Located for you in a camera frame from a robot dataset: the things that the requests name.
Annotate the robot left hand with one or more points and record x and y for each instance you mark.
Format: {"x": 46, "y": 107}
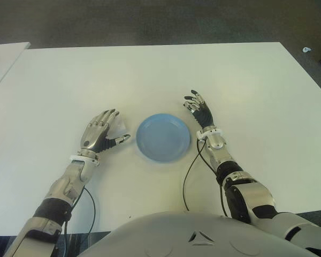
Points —
{"x": 95, "y": 131}

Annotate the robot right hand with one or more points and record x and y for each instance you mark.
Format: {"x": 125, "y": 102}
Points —
{"x": 203, "y": 115}

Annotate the white charger block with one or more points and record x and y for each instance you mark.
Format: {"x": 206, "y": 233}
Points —
{"x": 120, "y": 126}

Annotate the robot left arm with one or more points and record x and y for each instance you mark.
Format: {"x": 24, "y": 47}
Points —
{"x": 69, "y": 176}

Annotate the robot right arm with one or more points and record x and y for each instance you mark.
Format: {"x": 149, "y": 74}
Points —
{"x": 256, "y": 190}

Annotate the blue round plate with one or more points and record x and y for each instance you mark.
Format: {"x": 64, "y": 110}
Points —
{"x": 163, "y": 137}

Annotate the white side table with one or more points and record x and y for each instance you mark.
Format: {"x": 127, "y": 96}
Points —
{"x": 2, "y": 53}

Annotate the small white floor object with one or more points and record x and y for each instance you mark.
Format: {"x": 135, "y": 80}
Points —
{"x": 306, "y": 49}

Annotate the grey robot torso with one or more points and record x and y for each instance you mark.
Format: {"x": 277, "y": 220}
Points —
{"x": 176, "y": 235}

